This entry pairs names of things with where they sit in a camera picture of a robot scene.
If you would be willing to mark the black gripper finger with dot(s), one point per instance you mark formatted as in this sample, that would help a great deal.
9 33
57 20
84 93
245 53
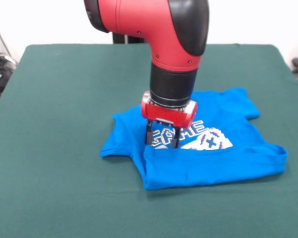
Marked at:
175 138
148 132

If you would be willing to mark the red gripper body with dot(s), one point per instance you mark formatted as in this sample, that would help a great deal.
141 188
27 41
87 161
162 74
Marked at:
169 116

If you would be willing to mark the blue laundry item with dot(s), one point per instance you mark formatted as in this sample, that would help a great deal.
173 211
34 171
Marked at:
213 166

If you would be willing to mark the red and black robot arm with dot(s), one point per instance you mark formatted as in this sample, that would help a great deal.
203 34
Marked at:
164 37

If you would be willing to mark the dark green table cloth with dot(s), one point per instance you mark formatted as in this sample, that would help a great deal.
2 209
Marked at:
64 173

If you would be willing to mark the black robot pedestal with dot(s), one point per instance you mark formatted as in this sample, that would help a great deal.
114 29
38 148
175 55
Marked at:
121 38

